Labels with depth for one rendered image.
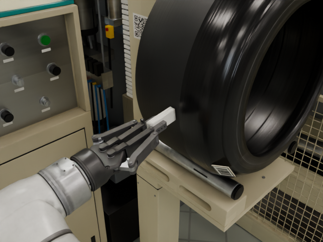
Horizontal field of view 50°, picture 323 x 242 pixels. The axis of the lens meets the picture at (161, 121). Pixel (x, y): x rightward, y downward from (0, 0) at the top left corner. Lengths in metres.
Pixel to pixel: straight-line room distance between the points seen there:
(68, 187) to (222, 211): 0.47
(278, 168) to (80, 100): 0.72
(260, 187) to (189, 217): 1.02
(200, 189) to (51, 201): 0.49
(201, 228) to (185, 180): 1.05
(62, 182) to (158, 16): 0.40
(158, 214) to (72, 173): 0.86
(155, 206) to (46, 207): 0.86
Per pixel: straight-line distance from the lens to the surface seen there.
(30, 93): 1.18
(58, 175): 0.59
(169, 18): 0.74
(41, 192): 0.58
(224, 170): 0.80
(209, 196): 0.95
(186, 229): 2.01
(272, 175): 1.15
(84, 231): 1.58
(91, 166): 0.61
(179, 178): 1.00
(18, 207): 0.57
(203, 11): 0.70
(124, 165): 0.62
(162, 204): 1.39
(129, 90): 1.21
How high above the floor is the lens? 1.53
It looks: 32 degrees down
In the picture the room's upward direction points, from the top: straight up
